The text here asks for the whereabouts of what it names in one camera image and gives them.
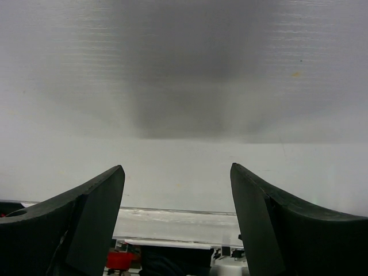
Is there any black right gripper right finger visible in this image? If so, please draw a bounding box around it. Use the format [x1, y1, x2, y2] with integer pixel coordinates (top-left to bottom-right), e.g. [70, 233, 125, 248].
[230, 163, 367, 275]

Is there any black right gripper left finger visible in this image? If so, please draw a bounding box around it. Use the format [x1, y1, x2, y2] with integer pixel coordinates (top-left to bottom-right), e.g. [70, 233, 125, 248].
[1, 165, 125, 275]

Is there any red box in background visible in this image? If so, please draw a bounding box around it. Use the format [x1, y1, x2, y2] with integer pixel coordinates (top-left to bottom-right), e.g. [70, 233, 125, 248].
[106, 251, 134, 270]

